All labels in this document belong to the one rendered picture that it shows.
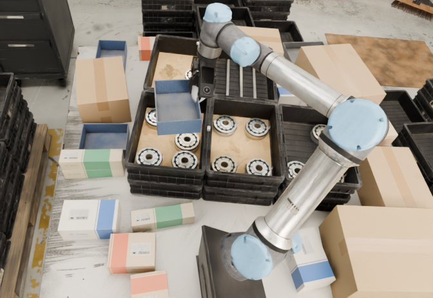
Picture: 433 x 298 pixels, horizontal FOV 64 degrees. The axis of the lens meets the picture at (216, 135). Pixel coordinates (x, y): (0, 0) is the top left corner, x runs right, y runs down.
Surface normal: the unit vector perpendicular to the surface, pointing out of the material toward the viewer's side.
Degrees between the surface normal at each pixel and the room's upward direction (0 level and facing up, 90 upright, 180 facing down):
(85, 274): 0
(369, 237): 0
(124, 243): 0
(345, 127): 44
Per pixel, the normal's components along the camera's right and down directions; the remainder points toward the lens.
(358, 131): -0.43, -0.11
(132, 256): 0.11, -0.62
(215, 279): 0.76, -0.49
